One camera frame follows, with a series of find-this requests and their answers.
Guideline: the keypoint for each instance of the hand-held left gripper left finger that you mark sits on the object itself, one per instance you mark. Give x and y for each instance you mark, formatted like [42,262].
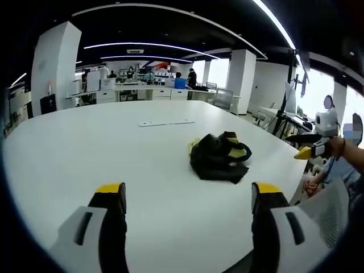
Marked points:
[85,227]

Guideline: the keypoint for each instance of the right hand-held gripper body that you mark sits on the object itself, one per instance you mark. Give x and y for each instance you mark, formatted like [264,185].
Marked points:
[326,122]

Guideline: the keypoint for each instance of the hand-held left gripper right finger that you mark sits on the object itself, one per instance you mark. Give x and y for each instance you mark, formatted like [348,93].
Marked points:
[287,227]

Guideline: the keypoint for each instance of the black and yellow garment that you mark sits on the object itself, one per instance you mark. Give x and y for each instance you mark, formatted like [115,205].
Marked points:
[218,156]

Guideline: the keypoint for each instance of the person's right hand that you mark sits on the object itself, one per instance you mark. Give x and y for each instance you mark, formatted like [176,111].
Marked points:
[336,146]

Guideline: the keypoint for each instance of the white side desk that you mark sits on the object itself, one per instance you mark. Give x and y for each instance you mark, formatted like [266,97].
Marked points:
[284,116]

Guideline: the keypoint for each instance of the black tripod stand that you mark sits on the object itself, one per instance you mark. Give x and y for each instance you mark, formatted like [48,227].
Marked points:
[280,119]

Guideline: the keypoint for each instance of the white mesh chair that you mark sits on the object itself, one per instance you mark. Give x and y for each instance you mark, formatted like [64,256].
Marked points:
[327,210]

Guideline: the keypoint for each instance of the white office chair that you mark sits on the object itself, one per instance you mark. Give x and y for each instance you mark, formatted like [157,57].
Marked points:
[223,98]

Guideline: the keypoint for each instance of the black cabinet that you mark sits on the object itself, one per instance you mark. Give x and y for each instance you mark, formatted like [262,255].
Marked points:
[47,104]

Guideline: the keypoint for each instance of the long white desk row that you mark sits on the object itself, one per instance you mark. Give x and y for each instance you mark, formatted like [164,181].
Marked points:
[136,94]

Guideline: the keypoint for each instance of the white board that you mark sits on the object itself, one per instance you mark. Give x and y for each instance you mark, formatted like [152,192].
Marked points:
[93,81]

